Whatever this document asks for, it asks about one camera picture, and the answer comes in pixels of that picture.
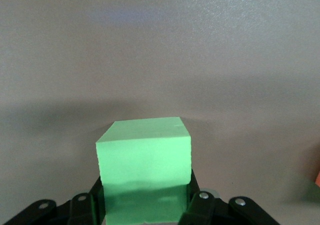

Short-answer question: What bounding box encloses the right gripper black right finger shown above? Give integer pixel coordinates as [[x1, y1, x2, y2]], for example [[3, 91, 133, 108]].
[[177, 168, 217, 225]]

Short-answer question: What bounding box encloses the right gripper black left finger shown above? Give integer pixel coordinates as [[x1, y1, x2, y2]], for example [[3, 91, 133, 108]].
[[67, 177, 107, 225]]

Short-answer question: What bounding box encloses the green foam block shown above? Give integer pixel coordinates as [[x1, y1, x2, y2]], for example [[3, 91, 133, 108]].
[[94, 116, 193, 225]]

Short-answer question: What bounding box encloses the brown paper table cover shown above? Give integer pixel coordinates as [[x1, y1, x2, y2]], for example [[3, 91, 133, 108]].
[[0, 0, 320, 225]]

